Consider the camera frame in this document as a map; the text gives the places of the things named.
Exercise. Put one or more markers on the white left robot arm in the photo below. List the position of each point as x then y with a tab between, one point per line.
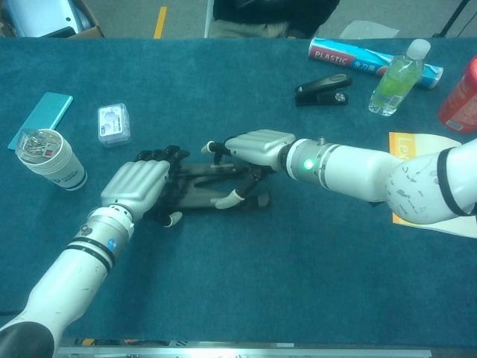
67	283

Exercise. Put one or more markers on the teal table cloth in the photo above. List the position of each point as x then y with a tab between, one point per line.
261	279

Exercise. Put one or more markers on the black tripod leg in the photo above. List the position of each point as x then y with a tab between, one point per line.
452	18

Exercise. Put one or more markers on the seated person in dark clothes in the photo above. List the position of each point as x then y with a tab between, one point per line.
261	15

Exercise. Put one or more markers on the red can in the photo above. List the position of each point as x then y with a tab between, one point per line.
462	100

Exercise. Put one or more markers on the white device in cardboard box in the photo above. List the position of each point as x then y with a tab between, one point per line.
37	15

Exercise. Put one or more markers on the paper cup with clips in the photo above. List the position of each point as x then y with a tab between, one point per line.
67	171

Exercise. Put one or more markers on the light blue smartphone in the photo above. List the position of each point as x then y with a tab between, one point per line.
48	112

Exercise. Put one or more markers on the black stapler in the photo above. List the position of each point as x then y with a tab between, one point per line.
328	97

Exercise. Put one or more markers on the small clear plastic box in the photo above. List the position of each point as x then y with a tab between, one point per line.
113	125

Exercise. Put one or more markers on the black folding laptop stand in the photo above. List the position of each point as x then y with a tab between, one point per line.
201	197

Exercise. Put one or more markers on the round clear paper clip container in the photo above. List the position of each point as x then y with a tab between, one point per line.
37	145

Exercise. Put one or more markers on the white chair frame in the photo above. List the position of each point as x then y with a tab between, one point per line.
207	26

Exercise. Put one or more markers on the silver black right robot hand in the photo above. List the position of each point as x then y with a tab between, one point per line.
261	145

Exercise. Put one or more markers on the aluminium rail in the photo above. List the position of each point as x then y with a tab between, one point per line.
261	352

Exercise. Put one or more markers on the blue red plastic wrap box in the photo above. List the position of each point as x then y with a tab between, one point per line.
335	56

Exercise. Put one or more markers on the yellow floor tape strip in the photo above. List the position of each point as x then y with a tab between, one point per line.
160	22

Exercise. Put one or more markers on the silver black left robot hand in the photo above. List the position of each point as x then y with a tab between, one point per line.
138	182

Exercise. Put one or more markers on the white sheet on floor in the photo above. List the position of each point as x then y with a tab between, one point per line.
361	30

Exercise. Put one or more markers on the orange white Lexicon book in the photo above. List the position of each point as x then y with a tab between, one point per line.
400	143

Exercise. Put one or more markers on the cardboard box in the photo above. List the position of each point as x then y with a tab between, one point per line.
93	31

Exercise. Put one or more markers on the clear bottle with green label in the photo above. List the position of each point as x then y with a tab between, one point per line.
395	78

